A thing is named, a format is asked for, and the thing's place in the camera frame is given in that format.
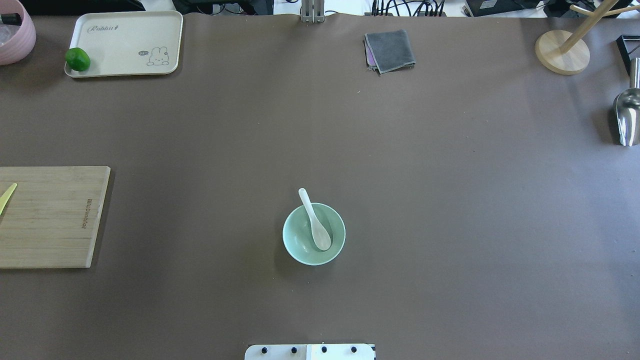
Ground white plastic spoon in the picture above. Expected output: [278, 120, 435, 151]
[298, 187, 332, 251]

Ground light green bowl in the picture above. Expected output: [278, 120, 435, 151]
[282, 202, 346, 266]

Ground pink bowl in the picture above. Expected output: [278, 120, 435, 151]
[0, 0, 37, 66]

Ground grey folded cloth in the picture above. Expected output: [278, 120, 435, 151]
[363, 29, 416, 75]

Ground cream rabbit tray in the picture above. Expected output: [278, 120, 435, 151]
[64, 10, 183, 78]

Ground green lime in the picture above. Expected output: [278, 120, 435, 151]
[64, 47, 92, 72]

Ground bamboo cutting board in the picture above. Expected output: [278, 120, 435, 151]
[0, 166, 111, 269]

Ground wooden mug tree stand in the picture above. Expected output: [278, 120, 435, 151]
[534, 0, 640, 76]

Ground metal scoop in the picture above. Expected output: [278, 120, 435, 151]
[614, 57, 640, 147]

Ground yellow plastic knife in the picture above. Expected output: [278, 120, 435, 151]
[0, 183, 18, 215]

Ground black glass rack tray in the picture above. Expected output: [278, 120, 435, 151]
[615, 34, 640, 75]

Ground aluminium frame post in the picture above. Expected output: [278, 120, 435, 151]
[300, 0, 325, 24]

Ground white pole base plate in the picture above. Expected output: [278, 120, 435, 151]
[244, 342, 377, 360]

